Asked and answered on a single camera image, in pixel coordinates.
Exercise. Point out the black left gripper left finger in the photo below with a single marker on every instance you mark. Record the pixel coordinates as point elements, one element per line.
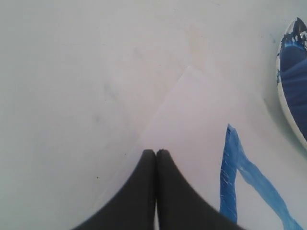
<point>133,206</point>

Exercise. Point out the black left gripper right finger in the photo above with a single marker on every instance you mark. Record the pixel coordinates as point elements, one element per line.
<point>179,206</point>

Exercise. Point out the white paper sheet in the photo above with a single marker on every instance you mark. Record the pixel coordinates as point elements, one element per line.
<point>230,151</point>

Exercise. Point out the white square paint dish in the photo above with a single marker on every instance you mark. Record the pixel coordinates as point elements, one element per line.
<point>291,77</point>

